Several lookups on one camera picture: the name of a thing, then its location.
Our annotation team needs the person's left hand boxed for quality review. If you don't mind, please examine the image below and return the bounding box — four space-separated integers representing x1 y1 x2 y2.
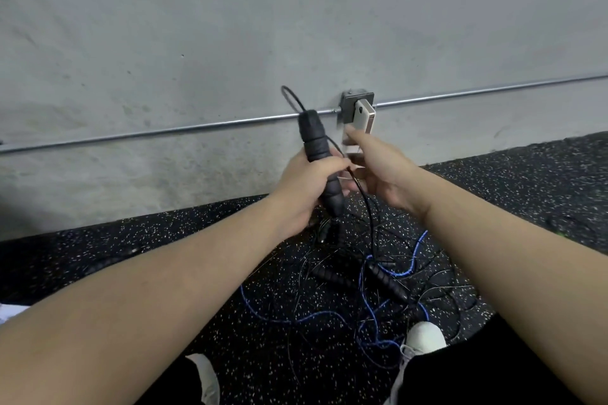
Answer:
267 149 360 240

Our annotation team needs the person's right hand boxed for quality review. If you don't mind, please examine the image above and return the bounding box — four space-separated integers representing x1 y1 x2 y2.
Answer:
343 127 436 216

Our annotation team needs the black jump rope handle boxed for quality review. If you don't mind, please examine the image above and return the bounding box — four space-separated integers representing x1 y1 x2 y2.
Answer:
365 259 410 304
315 219 340 245
298 110 348 219
311 266 358 292

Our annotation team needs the person's right forearm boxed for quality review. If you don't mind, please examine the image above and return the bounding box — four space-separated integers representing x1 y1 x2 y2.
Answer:
420 167 608 405

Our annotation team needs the person's left forearm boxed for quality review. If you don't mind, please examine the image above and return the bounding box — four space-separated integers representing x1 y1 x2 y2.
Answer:
0 193 310 405

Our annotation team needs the beige plug-in charger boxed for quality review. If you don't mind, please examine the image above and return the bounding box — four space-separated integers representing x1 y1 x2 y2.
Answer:
352 98 377 136

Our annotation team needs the grey electrical outlet box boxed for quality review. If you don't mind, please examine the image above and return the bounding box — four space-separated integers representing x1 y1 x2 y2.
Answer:
338 89 375 125

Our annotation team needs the metal conduit pipe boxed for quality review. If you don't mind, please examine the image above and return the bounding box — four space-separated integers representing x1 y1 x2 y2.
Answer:
0 73 608 155

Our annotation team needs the white right shoe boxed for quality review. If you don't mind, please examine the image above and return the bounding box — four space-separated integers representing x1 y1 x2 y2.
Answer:
384 321 448 405

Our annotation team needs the white shoe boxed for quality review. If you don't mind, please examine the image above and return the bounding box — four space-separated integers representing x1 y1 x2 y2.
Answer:
384 321 448 405
186 353 221 405

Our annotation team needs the white left shoe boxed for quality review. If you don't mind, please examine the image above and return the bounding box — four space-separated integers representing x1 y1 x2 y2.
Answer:
186 353 221 405

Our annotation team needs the white cloth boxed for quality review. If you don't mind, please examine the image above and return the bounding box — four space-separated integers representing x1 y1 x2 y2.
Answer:
0 303 31 326

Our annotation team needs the thin black rope cord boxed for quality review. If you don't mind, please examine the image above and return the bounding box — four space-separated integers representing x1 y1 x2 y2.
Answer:
281 85 377 249

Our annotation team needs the blue jump rope cord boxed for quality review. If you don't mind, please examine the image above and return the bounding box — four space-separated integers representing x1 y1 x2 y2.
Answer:
239 229 434 370

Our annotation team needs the tangle of black cords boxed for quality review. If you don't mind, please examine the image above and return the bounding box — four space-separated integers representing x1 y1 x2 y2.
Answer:
266 210 480 384

